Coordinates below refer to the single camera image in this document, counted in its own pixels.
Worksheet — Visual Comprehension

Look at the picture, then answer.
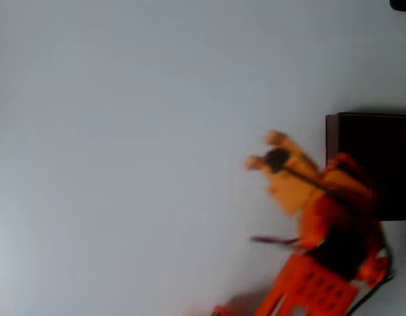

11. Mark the dark red box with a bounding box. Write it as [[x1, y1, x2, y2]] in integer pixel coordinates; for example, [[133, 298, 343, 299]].
[[325, 112, 406, 223]]

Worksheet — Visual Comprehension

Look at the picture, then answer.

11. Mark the black camera cable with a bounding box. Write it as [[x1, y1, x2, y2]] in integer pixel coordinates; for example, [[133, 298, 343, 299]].
[[283, 167, 344, 200]]

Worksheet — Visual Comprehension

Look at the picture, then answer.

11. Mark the light orange camera mount bracket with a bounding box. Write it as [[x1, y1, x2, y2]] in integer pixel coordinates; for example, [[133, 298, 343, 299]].
[[245, 129, 323, 217]]

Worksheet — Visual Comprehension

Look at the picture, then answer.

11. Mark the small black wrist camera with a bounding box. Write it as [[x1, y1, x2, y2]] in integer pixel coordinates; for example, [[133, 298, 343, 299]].
[[265, 148, 291, 172]]

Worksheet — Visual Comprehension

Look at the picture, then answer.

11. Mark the thin dark purple wire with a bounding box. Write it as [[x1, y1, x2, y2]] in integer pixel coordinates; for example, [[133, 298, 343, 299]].
[[249, 234, 301, 247]]

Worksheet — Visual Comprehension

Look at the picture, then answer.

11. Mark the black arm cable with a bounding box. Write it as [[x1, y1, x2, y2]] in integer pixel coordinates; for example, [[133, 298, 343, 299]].
[[349, 242, 396, 312]]

